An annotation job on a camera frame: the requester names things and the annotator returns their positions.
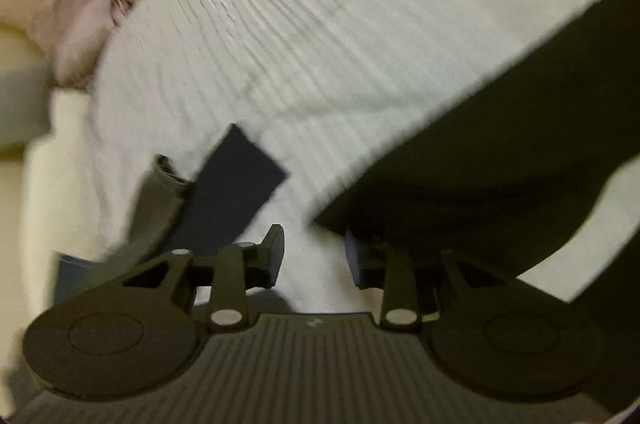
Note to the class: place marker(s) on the navy blue cloth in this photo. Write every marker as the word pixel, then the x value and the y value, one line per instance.
pixel 230 194

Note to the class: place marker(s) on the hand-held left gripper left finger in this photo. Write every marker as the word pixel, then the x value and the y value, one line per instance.
pixel 274 254

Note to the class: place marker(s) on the white ribbed blanket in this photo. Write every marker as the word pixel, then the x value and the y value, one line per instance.
pixel 310 54

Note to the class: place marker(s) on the grey cloth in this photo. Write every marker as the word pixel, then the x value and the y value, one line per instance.
pixel 150 224

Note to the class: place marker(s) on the black cloth garment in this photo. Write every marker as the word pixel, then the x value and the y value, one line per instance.
pixel 475 154

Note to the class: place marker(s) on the pinkish grey cloth lump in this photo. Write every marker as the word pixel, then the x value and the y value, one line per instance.
pixel 75 24

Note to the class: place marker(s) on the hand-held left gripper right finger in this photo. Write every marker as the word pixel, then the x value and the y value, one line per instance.
pixel 352 260

